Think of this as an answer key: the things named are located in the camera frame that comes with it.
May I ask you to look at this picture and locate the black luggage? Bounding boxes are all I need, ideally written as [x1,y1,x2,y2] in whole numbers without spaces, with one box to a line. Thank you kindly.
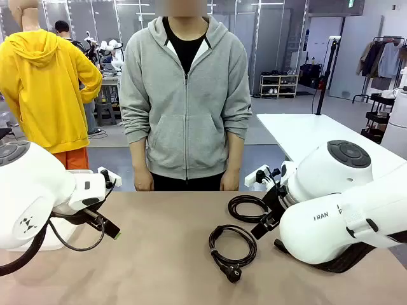
[299,63,326,90]

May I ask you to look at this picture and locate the grey background workbench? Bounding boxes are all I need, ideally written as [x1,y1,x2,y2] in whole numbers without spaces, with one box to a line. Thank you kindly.
[95,73,124,107]

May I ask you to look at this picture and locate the person's left forearm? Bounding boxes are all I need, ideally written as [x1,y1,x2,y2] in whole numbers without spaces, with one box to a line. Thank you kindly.
[224,133,246,172]

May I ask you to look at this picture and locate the person in grey hoodie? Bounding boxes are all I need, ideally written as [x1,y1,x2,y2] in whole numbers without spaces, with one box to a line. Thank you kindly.
[119,14,254,192]

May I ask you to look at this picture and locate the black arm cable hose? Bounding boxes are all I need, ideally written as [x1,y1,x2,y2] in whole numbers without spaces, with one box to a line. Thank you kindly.
[273,233,407,275]
[0,219,49,277]

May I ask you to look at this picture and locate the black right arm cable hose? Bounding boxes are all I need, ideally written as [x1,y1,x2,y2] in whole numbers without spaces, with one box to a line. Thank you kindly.
[273,233,407,275]

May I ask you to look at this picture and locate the person's left hand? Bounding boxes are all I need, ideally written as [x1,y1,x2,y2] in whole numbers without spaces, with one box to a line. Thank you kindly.
[219,168,241,193]

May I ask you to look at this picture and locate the dark-haired background person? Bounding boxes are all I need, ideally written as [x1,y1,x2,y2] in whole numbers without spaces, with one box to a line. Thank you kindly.
[54,20,102,135]

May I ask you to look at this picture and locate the black usb cable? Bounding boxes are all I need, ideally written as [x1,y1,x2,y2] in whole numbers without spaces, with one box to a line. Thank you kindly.
[228,194,272,224]

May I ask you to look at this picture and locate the translucent plastic storage box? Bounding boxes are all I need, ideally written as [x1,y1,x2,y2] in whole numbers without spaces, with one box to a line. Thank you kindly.
[6,218,68,252]

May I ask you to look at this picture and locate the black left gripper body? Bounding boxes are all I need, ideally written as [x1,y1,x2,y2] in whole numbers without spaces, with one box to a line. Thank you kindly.
[51,207,106,229]

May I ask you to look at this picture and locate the black power cable with plug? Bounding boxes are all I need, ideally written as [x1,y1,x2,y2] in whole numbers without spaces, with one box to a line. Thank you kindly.
[208,224,258,284]

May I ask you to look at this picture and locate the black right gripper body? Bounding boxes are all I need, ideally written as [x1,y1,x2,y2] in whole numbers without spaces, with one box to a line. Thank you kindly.
[262,182,289,220]

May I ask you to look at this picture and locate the white side table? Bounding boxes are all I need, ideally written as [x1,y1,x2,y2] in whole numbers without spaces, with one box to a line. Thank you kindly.
[256,112,407,168]

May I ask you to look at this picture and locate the orange shorts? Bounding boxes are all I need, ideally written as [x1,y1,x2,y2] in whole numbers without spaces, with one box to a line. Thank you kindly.
[52,147,91,171]

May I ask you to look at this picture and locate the clothes rack with garments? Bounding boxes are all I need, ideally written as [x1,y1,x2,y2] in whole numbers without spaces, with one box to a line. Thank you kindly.
[352,36,407,104]

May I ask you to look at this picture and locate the white cylindrical machine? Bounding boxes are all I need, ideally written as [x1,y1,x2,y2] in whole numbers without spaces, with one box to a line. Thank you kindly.
[380,66,407,152]

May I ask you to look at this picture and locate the black stand with white head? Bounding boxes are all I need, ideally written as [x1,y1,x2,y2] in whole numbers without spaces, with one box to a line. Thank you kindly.
[84,30,98,60]

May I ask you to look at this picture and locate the yellow hoodie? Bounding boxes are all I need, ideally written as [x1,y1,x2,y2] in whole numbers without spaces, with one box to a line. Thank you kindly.
[0,28,103,155]

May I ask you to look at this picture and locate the grey step stool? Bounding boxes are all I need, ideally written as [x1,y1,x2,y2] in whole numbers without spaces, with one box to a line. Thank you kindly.
[96,102,118,127]

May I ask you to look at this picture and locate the wooden shoe rack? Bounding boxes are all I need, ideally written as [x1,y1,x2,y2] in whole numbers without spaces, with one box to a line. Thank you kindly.
[259,70,300,99]

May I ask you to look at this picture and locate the black utility cart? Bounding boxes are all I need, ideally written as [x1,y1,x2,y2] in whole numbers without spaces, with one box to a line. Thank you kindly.
[361,93,397,144]

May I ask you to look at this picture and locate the thin black camera cable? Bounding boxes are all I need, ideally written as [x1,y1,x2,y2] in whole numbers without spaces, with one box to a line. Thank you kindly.
[47,215,106,253]

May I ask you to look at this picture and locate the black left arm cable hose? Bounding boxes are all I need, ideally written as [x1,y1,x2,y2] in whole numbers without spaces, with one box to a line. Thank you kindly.
[0,219,49,277]

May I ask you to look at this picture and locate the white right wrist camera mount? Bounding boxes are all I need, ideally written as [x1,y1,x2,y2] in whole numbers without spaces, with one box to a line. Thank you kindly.
[244,164,272,187]

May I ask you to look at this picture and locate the black pole with white top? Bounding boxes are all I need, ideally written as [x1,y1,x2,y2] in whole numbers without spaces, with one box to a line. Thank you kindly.
[313,35,341,116]

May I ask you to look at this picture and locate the person's right forearm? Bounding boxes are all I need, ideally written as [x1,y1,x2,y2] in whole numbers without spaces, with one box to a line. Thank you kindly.
[129,139,151,174]

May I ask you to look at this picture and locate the person's right hand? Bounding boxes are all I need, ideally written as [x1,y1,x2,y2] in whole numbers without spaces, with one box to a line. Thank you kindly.
[133,169,155,193]

